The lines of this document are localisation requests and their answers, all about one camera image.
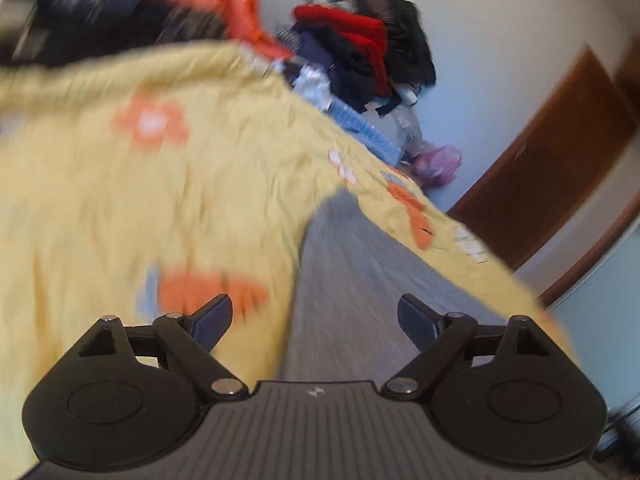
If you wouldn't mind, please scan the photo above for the grey and navy knit sweater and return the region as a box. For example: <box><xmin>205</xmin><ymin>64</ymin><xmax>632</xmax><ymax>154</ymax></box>
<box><xmin>280</xmin><ymin>191</ymin><xmax>506</xmax><ymax>386</ymax></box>

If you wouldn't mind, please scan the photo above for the light blue fleece blanket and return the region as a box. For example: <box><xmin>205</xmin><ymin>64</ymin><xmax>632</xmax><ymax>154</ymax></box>
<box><xmin>328</xmin><ymin>98</ymin><xmax>401</xmax><ymax>167</ymax></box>

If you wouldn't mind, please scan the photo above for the pink plastic bag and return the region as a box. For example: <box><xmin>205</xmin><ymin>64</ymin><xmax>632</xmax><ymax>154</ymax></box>
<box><xmin>412</xmin><ymin>145</ymin><xmax>462</xmax><ymax>188</ymax></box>

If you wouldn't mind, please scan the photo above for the dark patterned clothes heap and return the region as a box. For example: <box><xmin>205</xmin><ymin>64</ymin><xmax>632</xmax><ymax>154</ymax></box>
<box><xmin>1</xmin><ymin>0</ymin><xmax>227</xmax><ymax>68</ymax></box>

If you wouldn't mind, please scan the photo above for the yellow cartoon print quilt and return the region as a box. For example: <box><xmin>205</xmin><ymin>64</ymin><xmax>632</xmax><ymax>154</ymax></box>
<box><xmin>1</xmin><ymin>42</ymin><xmax>570</xmax><ymax>479</ymax></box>

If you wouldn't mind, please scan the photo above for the clear plastic bag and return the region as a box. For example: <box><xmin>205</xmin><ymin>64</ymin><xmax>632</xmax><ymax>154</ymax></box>
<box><xmin>362</xmin><ymin>102</ymin><xmax>423</xmax><ymax>159</ymax></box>

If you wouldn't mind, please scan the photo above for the white crumpled cloth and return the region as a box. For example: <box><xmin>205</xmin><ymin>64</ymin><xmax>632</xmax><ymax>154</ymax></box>
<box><xmin>292</xmin><ymin>65</ymin><xmax>333</xmax><ymax>112</ymax></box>

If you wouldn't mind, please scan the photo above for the brown wooden door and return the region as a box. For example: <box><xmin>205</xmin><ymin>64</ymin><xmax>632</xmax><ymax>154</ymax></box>
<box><xmin>448</xmin><ymin>49</ymin><xmax>637</xmax><ymax>270</ymax></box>

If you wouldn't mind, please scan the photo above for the pile of dark red clothes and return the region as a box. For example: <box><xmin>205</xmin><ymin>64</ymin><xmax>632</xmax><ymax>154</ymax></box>
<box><xmin>277</xmin><ymin>0</ymin><xmax>437</xmax><ymax>116</ymax></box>

